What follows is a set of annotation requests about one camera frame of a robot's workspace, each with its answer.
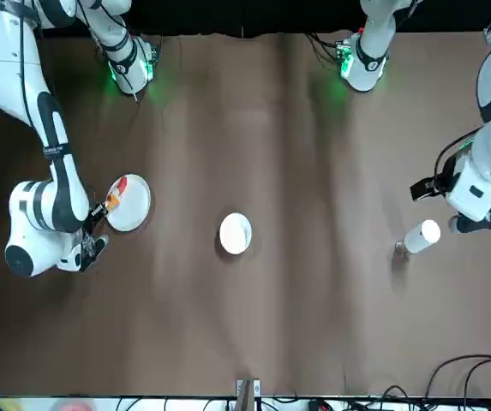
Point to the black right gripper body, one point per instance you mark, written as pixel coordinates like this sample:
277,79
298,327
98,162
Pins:
93,254

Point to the orange oil brush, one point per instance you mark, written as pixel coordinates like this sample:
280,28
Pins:
113,200

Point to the white oil pot clear base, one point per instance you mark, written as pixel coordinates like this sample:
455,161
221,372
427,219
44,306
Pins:
420,237

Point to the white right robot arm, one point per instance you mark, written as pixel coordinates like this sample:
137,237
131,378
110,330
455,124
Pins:
35,214

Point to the white bowl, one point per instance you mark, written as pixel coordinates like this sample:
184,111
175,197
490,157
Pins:
235,233

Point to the white plate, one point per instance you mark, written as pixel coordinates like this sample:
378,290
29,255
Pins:
133,210

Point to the red sausage on stick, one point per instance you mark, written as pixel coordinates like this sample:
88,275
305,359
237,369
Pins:
121,185

